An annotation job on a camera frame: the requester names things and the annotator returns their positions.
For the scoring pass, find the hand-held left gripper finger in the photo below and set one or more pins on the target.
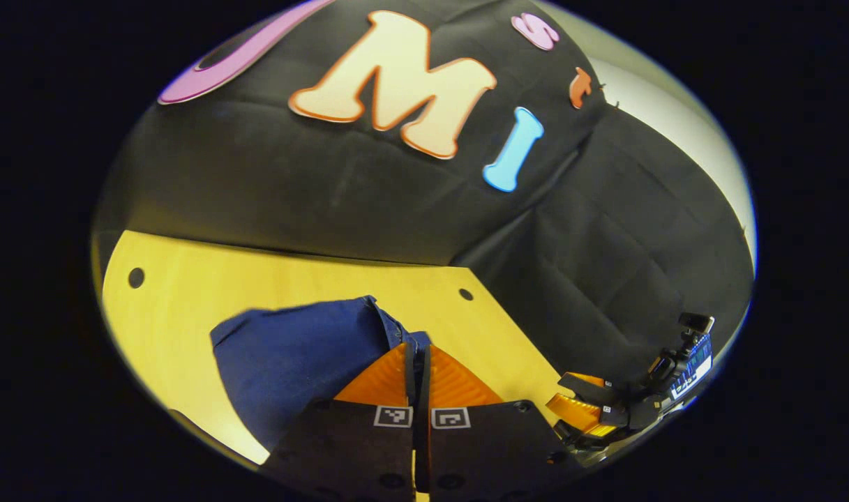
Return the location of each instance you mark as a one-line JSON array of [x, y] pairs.
[[410, 376], [424, 380]]

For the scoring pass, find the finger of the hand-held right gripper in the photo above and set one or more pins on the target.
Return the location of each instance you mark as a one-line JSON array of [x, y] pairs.
[[588, 387], [574, 411]]

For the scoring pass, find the blue denim jeans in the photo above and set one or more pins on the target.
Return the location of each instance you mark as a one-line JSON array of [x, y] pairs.
[[298, 362]]

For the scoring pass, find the black backdrop cloth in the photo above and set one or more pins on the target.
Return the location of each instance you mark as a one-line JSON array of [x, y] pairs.
[[326, 188]]

